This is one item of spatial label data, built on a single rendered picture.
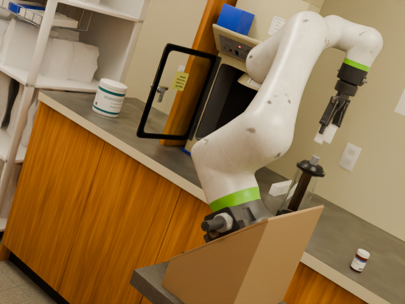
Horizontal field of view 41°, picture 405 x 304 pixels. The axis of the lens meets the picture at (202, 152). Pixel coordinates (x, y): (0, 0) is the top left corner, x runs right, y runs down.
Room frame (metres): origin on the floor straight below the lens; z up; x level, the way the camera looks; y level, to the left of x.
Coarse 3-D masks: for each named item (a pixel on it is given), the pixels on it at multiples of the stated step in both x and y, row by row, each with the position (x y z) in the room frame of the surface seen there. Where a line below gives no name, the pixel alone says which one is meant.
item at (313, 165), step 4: (312, 156) 1.89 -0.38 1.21; (316, 156) 1.89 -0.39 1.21; (304, 160) 1.89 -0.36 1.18; (308, 160) 1.91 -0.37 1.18; (312, 160) 1.88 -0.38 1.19; (316, 160) 1.88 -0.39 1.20; (304, 164) 1.87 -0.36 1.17; (308, 164) 1.86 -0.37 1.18; (312, 164) 1.88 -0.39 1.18; (316, 164) 1.88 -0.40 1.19; (308, 168) 1.85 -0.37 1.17; (312, 168) 1.85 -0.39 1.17; (316, 168) 1.85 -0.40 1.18; (320, 168) 1.86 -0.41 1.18; (320, 172) 1.86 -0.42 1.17
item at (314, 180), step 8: (304, 168) 1.85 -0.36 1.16; (296, 176) 1.87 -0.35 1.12; (304, 176) 1.85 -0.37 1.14; (312, 176) 1.85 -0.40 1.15; (296, 184) 1.86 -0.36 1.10; (304, 184) 1.85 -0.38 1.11; (312, 184) 1.85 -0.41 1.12; (288, 192) 1.88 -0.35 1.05; (296, 192) 1.85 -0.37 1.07; (304, 192) 1.84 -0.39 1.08; (312, 192) 1.86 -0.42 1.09; (288, 200) 1.86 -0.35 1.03; (296, 200) 1.85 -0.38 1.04; (304, 200) 1.85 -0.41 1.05; (280, 208) 1.89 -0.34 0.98; (288, 208) 1.85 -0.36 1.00; (296, 208) 1.84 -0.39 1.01; (304, 208) 1.85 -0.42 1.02
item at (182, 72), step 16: (176, 64) 2.14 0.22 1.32; (192, 64) 2.21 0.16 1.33; (208, 64) 2.28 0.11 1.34; (160, 80) 2.09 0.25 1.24; (176, 80) 2.16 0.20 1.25; (192, 80) 2.23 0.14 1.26; (176, 96) 2.18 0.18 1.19; (192, 96) 2.26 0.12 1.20; (144, 112) 2.07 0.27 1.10; (160, 112) 2.14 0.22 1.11; (176, 112) 2.21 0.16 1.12; (192, 112) 2.29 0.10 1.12; (144, 128) 2.09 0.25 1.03; (160, 128) 2.16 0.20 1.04; (176, 128) 2.24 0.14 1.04
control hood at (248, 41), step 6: (216, 30) 2.23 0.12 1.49; (222, 30) 2.20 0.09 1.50; (228, 30) 2.19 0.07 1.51; (216, 36) 2.25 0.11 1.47; (228, 36) 2.20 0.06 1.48; (234, 36) 2.18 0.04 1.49; (240, 36) 2.16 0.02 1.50; (246, 36) 2.18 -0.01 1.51; (216, 42) 2.28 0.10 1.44; (240, 42) 2.17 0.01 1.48; (246, 42) 2.15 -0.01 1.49; (252, 42) 2.13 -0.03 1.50; (258, 42) 2.11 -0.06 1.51; (216, 48) 2.30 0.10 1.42; (228, 54) 2.28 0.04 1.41
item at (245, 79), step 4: (244, 76) 2.29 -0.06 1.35; (248, 76) 2.27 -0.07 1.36; (240, 80) 2.29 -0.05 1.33; (244, 80) 2.27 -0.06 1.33; (248, 80) 2.26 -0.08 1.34; (252, 80) 2.25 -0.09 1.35; (244, 84) 2.26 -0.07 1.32; (248, 84) 2.25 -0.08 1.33; (252, 84) 2.24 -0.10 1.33; (256, 84) 2.24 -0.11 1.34; (260, 84) 2.25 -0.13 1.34; (252, 88) 2.24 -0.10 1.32; (256, 88) 2.24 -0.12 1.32
